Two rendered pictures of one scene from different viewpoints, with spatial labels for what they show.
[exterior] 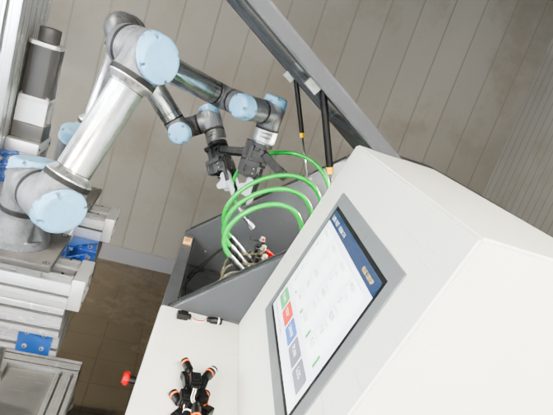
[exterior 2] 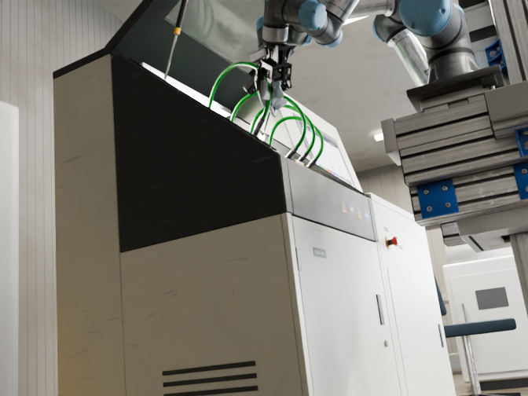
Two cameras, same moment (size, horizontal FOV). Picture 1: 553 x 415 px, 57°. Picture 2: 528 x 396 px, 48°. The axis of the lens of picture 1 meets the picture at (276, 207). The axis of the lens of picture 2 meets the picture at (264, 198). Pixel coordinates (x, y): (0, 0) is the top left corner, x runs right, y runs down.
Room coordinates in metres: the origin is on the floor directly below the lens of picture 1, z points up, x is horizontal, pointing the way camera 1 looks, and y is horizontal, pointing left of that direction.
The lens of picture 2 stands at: (3.14, 1.18, 0.43)
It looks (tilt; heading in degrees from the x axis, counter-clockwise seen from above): 15 degrees up; 218
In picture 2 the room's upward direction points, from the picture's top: 6 degrees counter-clockwise
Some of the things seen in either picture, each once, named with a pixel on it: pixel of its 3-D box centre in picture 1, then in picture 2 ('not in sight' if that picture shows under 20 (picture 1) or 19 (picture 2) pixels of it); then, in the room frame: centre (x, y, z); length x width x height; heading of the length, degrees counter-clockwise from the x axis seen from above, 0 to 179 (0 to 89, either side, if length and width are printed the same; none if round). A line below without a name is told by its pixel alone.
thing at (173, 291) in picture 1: (174, 286); (330, 206); (1.60, 0.24, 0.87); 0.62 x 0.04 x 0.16; 9
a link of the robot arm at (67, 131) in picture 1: (76, 144); (444, 34); (1.70, 0.73, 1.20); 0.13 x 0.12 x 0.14; 7
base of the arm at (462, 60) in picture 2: not in sight; (453, 75); (1.70, 0.73, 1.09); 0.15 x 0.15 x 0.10
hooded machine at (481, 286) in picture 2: not in sight; (490, 294); (-2.29, -0.59, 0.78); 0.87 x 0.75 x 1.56; 14
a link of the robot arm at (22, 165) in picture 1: (31, 181); not in sight; (1.21, 0.61, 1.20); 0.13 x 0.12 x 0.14; 51
